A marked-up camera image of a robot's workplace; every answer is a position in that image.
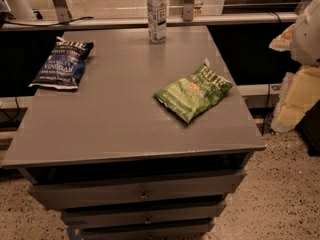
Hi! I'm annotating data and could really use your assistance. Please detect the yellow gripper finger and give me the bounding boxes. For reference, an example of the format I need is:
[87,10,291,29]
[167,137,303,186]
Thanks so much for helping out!
[271,66,320,133]
[269,24,294,52]

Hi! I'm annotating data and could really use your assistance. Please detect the green jalapeno chip bag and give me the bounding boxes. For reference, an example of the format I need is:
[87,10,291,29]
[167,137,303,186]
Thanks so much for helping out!
[154,59,233,123]

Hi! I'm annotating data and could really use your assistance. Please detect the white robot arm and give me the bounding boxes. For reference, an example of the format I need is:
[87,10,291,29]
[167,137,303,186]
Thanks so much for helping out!
[269,0,320,132]

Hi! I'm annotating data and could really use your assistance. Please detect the blue salt vinegar chip bag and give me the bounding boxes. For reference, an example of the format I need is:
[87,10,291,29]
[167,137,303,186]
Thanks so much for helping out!
[29,37,94,90]

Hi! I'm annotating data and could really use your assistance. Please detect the top grey drawer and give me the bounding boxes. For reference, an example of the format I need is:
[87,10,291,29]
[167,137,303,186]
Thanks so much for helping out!
[30,169,246,210]

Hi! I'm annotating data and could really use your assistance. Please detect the grey drawer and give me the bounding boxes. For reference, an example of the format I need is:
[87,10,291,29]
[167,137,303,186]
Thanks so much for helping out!
[30,169,246,210]
[62,198,226,229]
[81,219,213,240]

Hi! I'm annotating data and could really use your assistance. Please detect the clear plastic water bottle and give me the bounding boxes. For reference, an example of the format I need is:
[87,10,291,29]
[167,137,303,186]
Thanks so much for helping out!
[147,0,167,43]

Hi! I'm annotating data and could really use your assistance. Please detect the bottom grey drawer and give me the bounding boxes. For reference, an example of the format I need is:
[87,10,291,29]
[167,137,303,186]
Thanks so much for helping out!
[81,219,213,240]

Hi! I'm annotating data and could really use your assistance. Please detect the grey drawer cabinet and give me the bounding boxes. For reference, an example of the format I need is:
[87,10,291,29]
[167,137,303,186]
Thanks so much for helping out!
[0,25,267,240]

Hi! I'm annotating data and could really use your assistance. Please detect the middle grey drawer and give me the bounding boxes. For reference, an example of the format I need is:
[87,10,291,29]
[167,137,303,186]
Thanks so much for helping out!
[62,198,226,229]

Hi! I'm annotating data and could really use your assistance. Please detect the grey metal rail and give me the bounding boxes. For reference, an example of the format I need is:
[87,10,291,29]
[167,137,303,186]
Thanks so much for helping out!
[0,11,299,32]

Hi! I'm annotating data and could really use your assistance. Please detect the metal bracket leg middle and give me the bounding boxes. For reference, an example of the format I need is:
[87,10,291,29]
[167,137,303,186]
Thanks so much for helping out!
[182,0,194,21]

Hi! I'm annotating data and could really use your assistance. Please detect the metal bracket leg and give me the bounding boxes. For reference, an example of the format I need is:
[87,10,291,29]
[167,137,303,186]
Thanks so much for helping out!
[52,0,72,23]
[182,0,194,21]

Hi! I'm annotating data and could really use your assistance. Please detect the black cable on rail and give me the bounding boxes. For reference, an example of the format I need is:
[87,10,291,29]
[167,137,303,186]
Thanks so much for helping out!
[3,15,95,28]

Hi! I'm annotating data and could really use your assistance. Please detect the metal bracket leg left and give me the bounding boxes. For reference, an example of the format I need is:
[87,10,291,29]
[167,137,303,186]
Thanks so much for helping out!
[52,0,72,23]

